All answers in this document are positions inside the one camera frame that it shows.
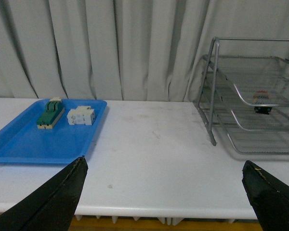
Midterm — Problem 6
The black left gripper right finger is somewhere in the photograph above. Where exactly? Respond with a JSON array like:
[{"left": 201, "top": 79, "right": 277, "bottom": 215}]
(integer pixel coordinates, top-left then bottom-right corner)
[{"left": 242, "top": 160, "right": 289, "bottom": 231}]

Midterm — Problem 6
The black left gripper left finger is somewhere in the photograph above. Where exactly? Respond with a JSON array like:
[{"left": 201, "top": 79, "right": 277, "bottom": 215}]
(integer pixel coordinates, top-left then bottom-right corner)
[{"left": 0, "top": 156, "right": 88, "bottom": 231}]

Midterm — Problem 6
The red emergency stop button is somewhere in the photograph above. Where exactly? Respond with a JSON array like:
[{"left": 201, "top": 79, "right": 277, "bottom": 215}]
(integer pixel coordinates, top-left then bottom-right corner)
[{"left": 253, "top": 90, "right": 272, "bottom": 115}]

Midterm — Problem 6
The silver mesh three-tier rack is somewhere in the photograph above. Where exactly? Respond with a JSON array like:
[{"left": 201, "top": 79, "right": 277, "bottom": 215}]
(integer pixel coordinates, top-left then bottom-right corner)
[{"left": 194, "top": 37, "right": 289, "bottom": 155}]

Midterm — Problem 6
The blue plastic tray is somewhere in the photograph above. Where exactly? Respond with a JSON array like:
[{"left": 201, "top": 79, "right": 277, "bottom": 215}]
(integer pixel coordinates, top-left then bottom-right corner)
[{"left": 0, "top": 99, "right": 107, "bottom": 165}]

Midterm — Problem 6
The white circuit breaker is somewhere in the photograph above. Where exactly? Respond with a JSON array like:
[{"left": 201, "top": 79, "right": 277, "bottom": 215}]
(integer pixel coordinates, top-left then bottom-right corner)
[{"left": 67, "top": 106, "right": 95, "bottom": 126}]

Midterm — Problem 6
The grey curtain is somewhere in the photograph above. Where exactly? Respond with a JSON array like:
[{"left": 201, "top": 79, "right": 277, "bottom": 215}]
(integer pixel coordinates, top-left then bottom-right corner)
[{"left": 0, "top": 0, "right": 289, "bottom": 102}]

